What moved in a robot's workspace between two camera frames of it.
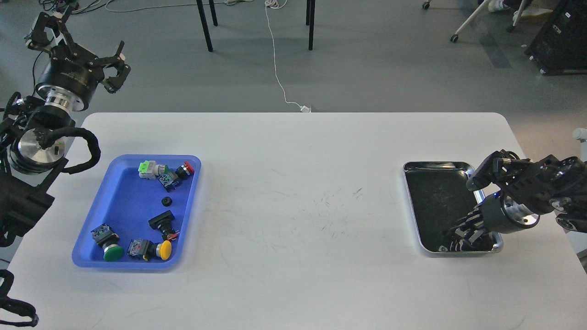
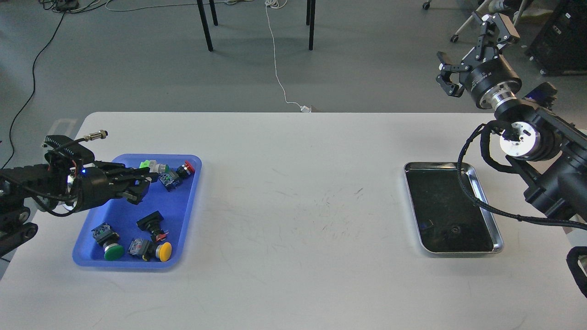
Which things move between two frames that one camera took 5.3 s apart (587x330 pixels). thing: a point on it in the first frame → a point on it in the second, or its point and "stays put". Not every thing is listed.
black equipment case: [560, 47] stays put
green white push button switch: [150, 170] stays put
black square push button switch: [163, 221] → [151, 223]
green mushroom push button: [103, 235] stays put
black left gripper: [72, 73] → [101, 181]
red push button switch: [171, 180] stays put
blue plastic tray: [139, 217] stays put
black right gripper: [499, 214] → [492, 82]
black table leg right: [310, 20] stays put
